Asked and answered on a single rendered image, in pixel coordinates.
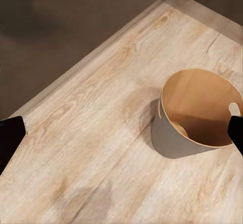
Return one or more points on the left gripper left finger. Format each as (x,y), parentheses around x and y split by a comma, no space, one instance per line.
(12,132)

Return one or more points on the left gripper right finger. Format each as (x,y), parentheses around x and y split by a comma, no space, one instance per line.
(235,131)

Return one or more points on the trash can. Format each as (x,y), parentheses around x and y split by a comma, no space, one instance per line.
(193,113)

